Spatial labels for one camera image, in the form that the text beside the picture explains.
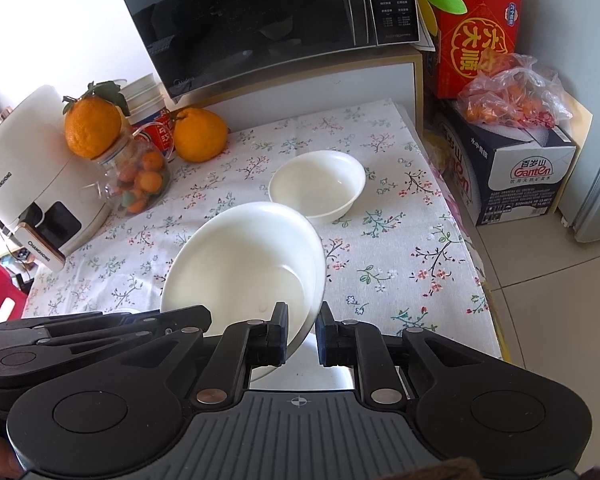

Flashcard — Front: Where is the white air fryer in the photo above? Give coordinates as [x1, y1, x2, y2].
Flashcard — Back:
[0, 84, 114, 272]

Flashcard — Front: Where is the white bowl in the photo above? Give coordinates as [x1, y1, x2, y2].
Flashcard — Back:
[268, 150, 367, 226]

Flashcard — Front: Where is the white container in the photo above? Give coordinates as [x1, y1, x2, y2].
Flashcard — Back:
[120, 74, 167, 121]

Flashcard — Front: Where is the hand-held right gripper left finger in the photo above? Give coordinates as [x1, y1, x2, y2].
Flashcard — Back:
[106, 301, 290, 407]

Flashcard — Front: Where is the large orange with leaves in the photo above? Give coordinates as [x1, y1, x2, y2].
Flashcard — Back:
[62, 80, 131, 160]

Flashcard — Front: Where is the black microwave oven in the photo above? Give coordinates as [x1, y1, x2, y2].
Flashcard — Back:
[120, 0, 422, 106]

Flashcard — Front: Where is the dark water bottle carton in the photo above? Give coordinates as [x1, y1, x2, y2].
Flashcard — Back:
[432, 100, 579, 228]

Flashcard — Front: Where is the floral tablecloth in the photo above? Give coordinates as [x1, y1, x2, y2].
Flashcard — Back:
[27, 97, 504, 362]

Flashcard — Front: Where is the red and white cup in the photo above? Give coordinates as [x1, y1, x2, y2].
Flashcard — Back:
[130, 110, 179, 161]

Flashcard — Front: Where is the red gift box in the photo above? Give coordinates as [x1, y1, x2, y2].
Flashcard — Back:
[430, 0, 526, 101]

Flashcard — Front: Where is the glass jar of small oranges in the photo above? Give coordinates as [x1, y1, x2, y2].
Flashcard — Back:
[95, 132, 174, 219]

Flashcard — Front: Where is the white oval plate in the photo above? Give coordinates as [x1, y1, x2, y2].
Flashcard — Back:
[160, 201, 328, 367]

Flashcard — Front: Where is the plastic bag of small oranges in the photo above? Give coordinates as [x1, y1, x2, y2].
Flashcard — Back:
[455, 52, 574, 132]

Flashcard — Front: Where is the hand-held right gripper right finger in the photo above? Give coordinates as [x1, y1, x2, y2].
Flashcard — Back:
[315, 301, 497, 405]

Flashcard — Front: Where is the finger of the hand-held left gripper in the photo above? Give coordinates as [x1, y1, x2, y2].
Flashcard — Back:
[0, 305, 214, 337]
[30, 328, 181, 362]

